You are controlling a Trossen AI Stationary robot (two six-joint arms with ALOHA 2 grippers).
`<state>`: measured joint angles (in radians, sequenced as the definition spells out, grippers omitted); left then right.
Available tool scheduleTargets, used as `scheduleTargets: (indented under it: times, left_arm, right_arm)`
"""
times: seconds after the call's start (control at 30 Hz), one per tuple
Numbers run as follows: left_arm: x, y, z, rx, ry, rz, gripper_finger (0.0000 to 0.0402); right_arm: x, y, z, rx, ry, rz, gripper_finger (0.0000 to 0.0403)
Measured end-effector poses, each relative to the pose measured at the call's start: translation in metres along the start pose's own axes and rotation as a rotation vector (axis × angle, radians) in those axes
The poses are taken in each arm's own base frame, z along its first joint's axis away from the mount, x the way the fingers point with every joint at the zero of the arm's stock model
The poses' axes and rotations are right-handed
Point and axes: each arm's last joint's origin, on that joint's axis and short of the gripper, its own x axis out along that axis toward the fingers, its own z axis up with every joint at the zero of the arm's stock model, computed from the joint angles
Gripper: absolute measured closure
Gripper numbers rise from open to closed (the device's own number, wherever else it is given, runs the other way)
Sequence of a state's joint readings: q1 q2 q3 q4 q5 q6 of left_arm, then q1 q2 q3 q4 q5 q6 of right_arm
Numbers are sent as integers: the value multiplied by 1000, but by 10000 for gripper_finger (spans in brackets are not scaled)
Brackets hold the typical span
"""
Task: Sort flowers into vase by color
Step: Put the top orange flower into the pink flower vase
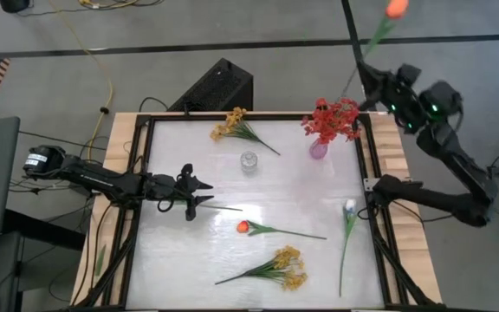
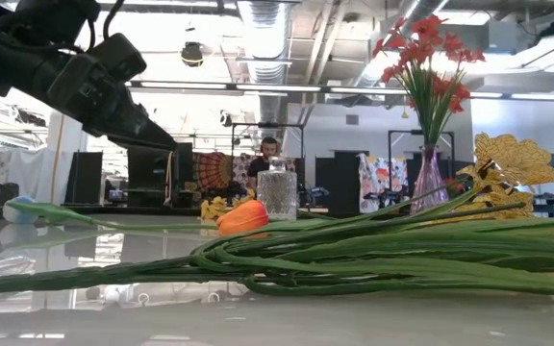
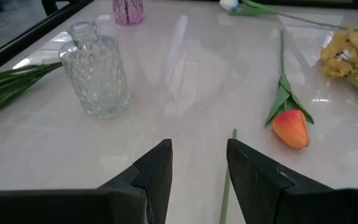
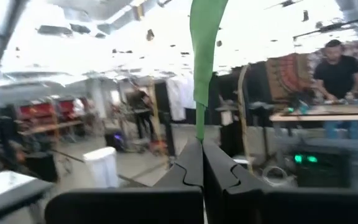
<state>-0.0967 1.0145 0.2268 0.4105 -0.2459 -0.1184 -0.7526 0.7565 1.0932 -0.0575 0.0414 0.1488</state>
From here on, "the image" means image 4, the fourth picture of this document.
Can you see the wooden work table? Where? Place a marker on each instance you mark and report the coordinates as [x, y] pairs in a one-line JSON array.
[[322, 117]]

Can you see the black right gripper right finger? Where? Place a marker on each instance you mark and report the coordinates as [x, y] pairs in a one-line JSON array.
[[228, 202]]

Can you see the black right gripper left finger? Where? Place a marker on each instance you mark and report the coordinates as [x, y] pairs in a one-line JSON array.
[[179, 199]]

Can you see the white curtain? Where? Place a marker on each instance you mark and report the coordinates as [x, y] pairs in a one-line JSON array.
[[179, 99]]

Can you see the orange mandala tapestry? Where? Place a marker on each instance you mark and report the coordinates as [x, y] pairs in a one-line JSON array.
[[286, 77]]

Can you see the white bin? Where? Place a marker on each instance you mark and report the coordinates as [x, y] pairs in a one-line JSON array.
[[101, 168]]

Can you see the orange artificial tulip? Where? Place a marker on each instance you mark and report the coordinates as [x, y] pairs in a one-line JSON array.
[[205, 46]]

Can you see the black computer tower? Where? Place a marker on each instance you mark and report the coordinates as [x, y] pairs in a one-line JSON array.
[[322, 174]]

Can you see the person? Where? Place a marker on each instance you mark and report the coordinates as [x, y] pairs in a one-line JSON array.
[[337, 77]]

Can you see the red storage shelf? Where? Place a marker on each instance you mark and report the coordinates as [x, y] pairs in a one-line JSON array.
[[42, 109]]

